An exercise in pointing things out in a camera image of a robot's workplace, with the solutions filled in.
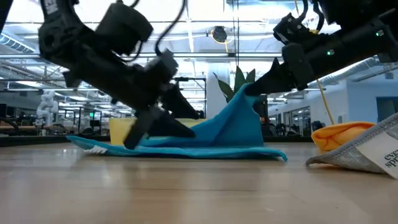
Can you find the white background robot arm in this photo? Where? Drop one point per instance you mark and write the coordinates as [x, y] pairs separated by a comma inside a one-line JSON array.
[[46, 105]]

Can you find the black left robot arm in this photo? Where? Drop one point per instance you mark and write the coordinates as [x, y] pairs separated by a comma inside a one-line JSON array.
[[77, 53]]

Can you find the black background rig frame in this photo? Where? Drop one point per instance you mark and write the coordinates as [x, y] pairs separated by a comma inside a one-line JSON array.
[[186, 79]]

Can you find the blue microfiber towel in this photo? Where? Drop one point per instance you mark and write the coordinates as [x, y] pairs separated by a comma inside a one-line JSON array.
[[233, 130]]

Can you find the snake plant in white pot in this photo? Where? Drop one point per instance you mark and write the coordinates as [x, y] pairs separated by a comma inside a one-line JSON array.
[[239, 79]]

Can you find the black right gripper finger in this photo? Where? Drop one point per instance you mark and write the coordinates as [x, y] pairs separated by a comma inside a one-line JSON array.
[[273, 82]]

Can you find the orange microfiber towel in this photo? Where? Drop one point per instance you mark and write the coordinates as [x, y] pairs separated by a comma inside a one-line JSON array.
[[339, 135]]

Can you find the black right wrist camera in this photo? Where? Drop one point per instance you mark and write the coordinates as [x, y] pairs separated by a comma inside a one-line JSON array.
[[292, 29]]

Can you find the yellow translucent plastic bin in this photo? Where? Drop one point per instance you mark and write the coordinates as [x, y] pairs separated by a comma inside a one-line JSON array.
[[119, 130]]

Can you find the grey microfiber towel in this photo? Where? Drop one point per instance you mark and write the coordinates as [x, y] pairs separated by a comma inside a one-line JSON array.
[[351, 155]]

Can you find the yellow tape tag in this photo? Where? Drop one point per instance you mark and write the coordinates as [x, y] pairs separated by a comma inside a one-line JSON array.
[[314, 31]]

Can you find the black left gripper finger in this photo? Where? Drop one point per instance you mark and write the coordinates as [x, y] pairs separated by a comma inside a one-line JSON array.
[[180, 105], [171, 127]]

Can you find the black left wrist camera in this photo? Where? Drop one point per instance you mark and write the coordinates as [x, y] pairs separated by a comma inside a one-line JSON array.
[[161, 67]]

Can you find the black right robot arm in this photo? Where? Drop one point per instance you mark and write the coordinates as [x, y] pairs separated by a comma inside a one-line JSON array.
[[367, 40]]

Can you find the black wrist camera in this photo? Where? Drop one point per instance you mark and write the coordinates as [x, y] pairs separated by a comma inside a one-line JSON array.
[[292, 29], [161, 67]]

